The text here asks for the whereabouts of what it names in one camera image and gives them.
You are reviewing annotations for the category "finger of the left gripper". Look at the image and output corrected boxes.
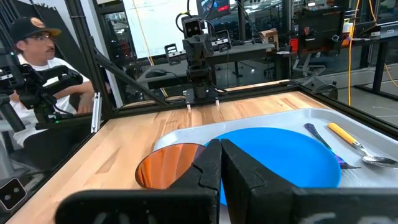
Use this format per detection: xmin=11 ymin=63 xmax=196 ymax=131
xmin=198 ymin=42 xmax=209 ymax=62
xmin=190 ymin=42 xmax=200 ymax=62

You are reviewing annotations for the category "blue round plate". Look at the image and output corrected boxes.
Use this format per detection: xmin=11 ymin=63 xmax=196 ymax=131
xmin=203 ymin=126 xmax=342 ymax=206

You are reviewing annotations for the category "grey plastic tray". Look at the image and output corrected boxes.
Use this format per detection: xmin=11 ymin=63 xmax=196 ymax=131
xmin=153 ymin=108 xmax=398 ymax=224

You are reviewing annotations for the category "grey desk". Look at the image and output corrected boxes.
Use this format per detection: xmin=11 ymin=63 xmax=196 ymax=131
xmin=136 ymin=43 xmax=276 ymax=91

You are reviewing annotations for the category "orange-handled metal spoon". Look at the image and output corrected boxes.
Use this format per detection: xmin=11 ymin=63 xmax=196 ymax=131
xmin=327 ymin=122 xmax=398 ymax=169

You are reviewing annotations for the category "black aluminium rig frame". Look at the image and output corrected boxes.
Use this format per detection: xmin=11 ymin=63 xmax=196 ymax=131
xmin=0 ymin=0 xmax=398 ymax=218

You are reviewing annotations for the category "person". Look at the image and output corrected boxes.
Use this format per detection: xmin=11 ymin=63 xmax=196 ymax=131
xmin=0 ymin=17 xmax=96 ymax=147

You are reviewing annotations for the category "red translucent cup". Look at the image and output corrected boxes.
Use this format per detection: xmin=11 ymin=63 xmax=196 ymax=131
xmin=134 ymin=142 xmax=208 ymax=190

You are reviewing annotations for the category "cardboard box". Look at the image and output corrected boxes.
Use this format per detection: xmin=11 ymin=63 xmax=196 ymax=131
xmin=259 ymin=28 xmax=280 ymax=50

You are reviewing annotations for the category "table-level camera box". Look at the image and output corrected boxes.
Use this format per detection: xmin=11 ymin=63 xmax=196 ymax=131
xmin=0 ymin=177 xmax=27 ymax=211

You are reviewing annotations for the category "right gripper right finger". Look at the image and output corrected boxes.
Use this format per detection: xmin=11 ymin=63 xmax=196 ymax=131
xmin=220 ymin=139 xmax=299 ymax=224

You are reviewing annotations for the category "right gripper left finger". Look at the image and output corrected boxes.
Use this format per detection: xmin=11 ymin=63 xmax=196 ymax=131
xmin=169 ymin=139 xmax=223 ymax=224

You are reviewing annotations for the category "black computer mouse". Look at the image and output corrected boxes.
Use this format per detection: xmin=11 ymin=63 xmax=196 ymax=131
xmin=144 ymin=68 xmax=169 ymax=78

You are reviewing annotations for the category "black computer monitor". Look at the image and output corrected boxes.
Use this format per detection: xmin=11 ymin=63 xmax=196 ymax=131
xmin=195 ymin=0 xmax=231 ymax=21

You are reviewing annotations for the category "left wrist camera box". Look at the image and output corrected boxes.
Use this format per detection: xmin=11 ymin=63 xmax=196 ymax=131
xmin=182 ymin=17 xmax=203 ymax=40

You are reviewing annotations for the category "iridescent teal-handled fork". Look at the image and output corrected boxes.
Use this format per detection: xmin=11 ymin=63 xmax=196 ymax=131
xmin=303 ymin=123 xmax=361 ymax=170

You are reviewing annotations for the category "yellow cable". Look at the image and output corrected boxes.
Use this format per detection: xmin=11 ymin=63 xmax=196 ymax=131
xmin=347 ymin=0 xmax=398 ymax=106

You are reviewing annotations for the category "silver metal bracket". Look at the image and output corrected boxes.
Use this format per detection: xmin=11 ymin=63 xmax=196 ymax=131
xmin=91 ymin=92 xmax=103 ymax=134

